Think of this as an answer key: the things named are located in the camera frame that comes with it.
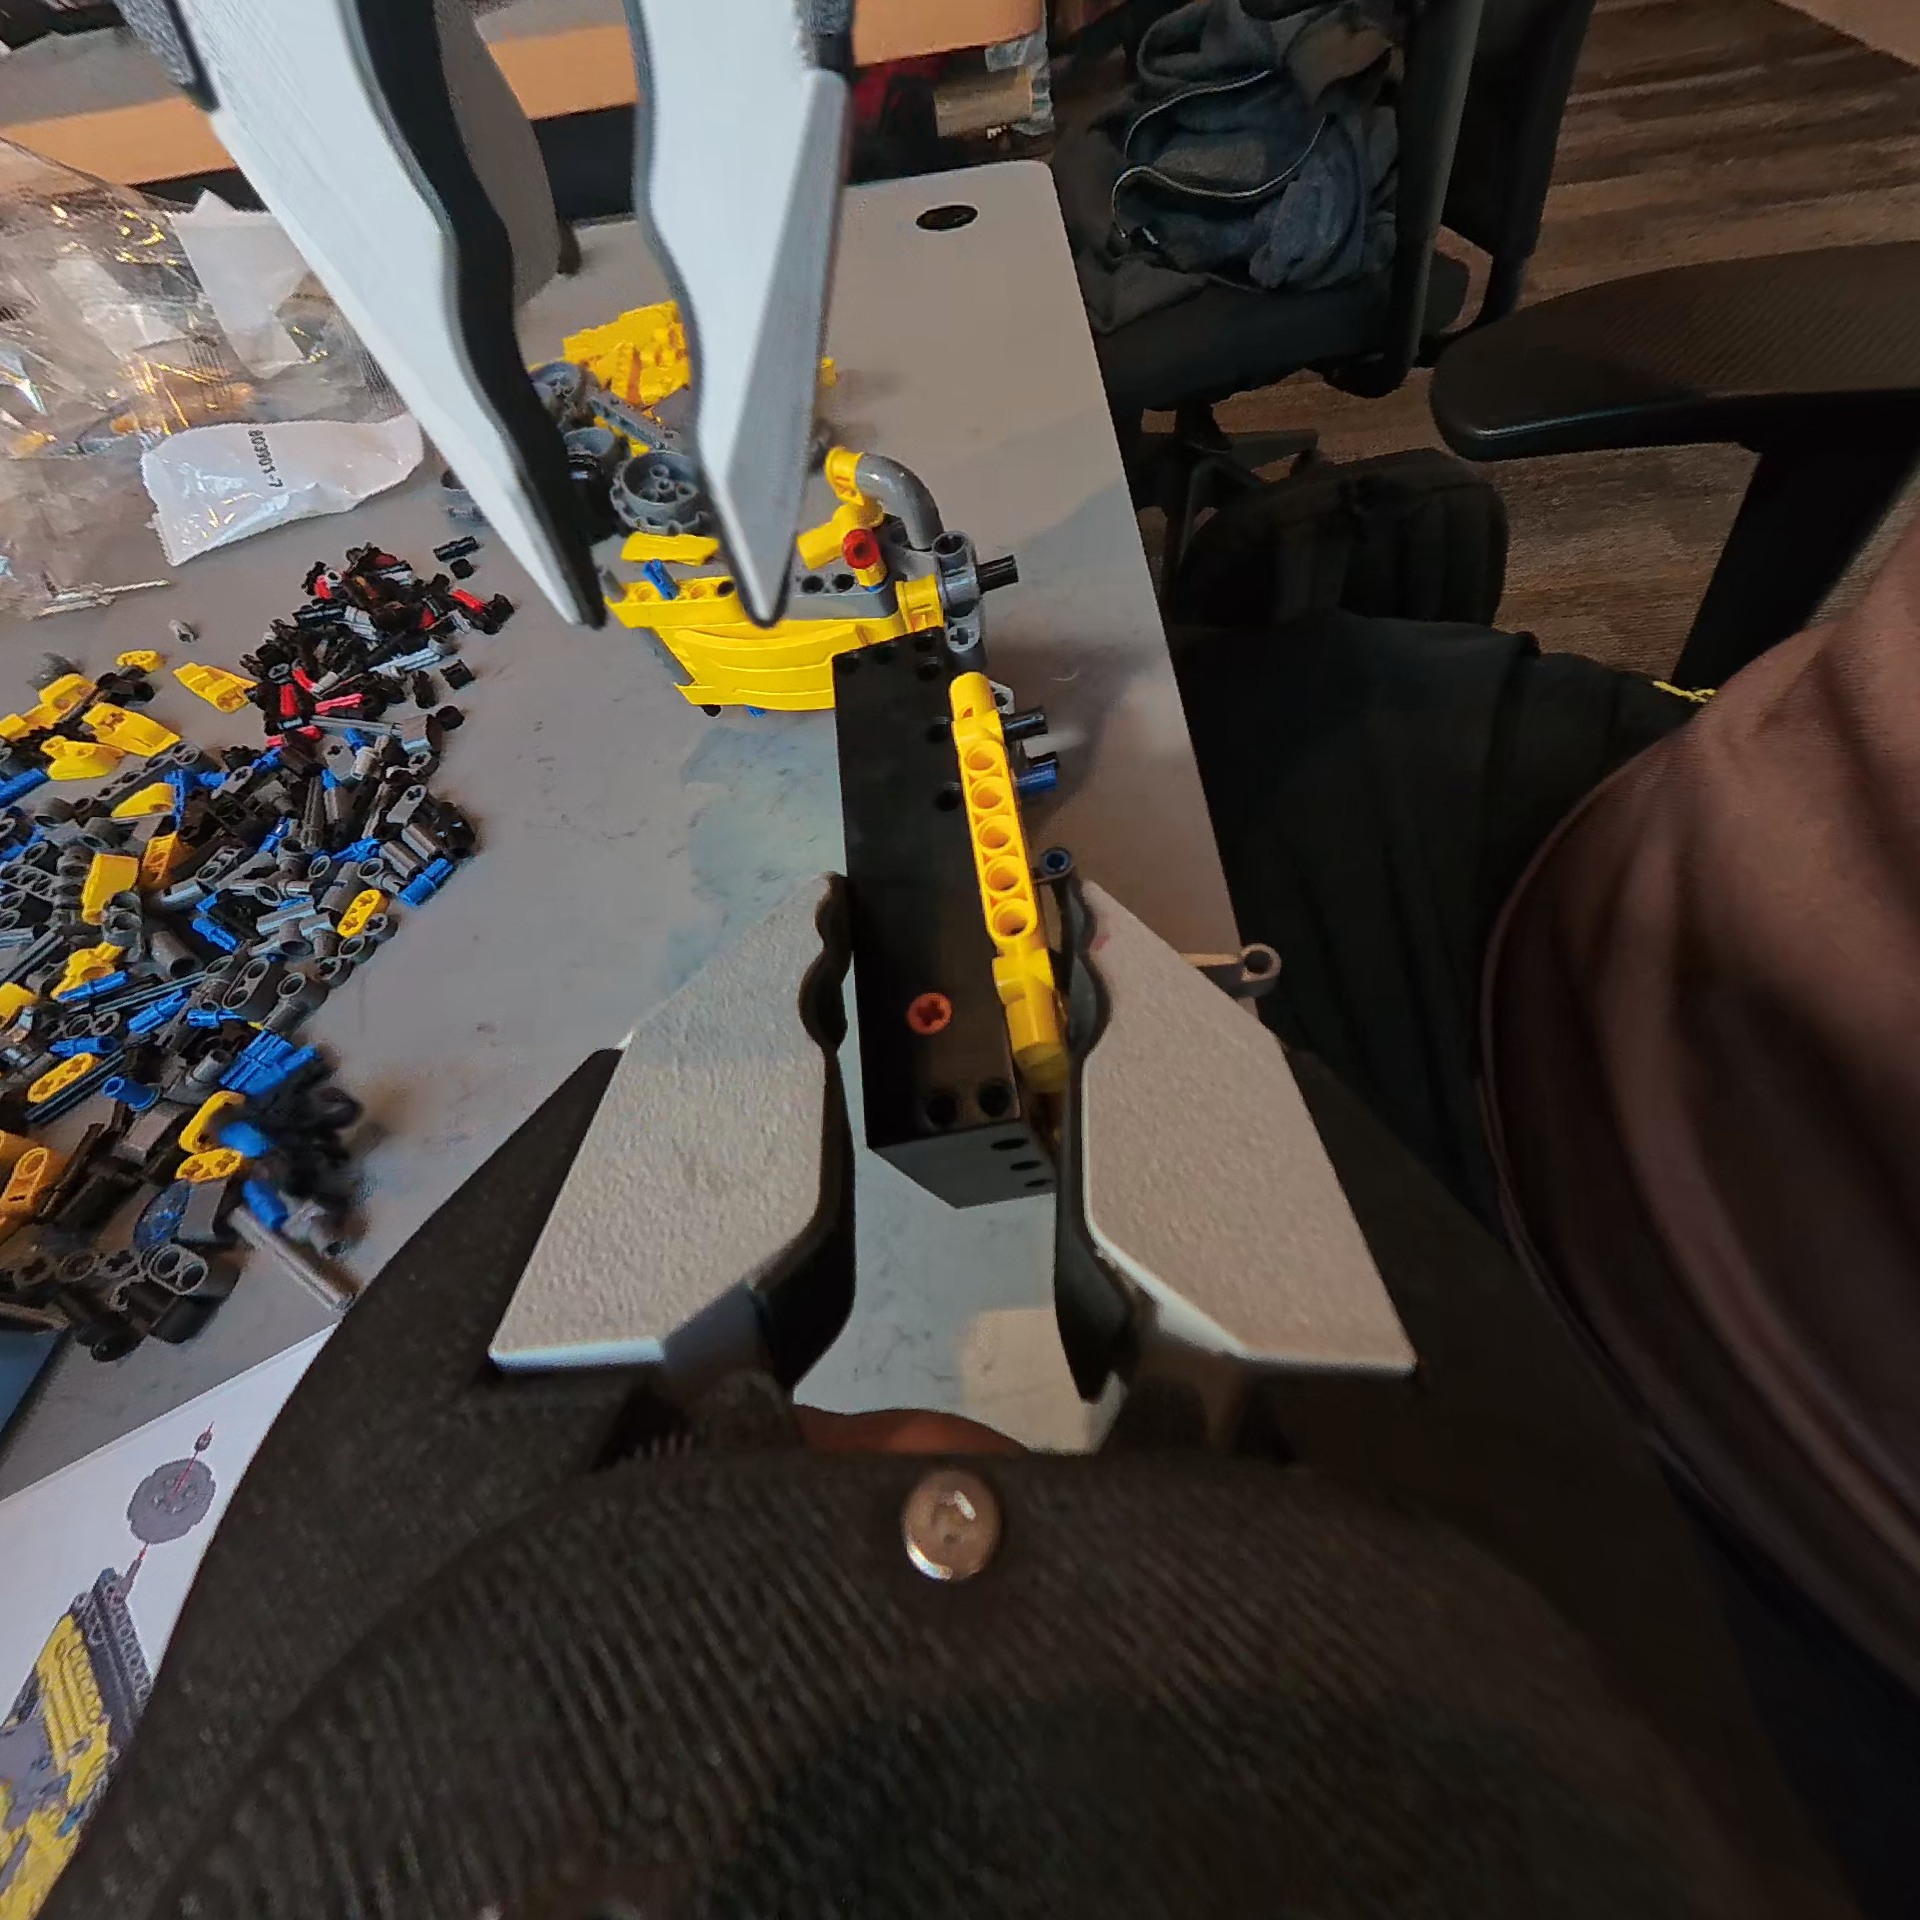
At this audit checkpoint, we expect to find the background wooden table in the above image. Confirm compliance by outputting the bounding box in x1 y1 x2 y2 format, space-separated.
0 0 1052 191

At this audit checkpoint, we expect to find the cluster of yellow curved panels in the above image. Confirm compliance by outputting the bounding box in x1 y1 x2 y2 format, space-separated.
0 648 257 782

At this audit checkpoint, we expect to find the grey desk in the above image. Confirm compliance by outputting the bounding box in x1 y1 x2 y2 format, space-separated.
0 159 1249 1503

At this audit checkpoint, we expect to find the small white label bag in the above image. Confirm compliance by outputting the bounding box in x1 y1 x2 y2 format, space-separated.
141 411 430 569

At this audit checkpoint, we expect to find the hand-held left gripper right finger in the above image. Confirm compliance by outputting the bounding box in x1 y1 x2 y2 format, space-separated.
1054 879 1420 1405

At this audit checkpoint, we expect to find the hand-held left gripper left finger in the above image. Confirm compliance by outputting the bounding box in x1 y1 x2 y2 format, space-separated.
487 879 859 1393

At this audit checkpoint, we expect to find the black backpack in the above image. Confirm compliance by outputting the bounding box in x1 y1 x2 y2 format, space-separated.
1055 0 1404 325

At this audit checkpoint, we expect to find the person's brown sweater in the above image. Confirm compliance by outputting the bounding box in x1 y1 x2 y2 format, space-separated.
1476 527 1920 1697

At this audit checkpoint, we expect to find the pile of black red pins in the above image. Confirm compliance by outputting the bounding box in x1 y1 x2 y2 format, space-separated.
246 544 519 752

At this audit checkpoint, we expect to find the pile of blue grey brick parts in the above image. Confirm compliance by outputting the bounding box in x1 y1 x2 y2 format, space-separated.
0 750 483 1360

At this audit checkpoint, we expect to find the crumpled clear plastic bag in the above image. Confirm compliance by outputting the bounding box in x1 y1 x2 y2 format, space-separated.
0 142 385 461
0 496 173 619

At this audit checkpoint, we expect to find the yellow curved panel assembly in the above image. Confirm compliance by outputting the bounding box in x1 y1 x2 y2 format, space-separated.
599 563 946 719

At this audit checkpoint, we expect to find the yellow black brick vehicle model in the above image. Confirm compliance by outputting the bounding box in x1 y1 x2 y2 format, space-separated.
817 448 1075 1213

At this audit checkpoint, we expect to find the black mesh chair armrest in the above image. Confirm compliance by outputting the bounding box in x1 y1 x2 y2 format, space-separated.
1430 240 1920 694

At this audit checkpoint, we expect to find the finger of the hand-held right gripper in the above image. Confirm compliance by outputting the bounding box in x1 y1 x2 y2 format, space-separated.
171 0 607 629
621 0 855 629

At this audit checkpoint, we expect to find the open instruction booklet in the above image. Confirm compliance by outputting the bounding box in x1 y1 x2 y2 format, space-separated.
0 1329 339 1920

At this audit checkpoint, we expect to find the black office chair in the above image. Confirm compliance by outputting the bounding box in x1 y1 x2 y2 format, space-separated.
1111 0 1599 454

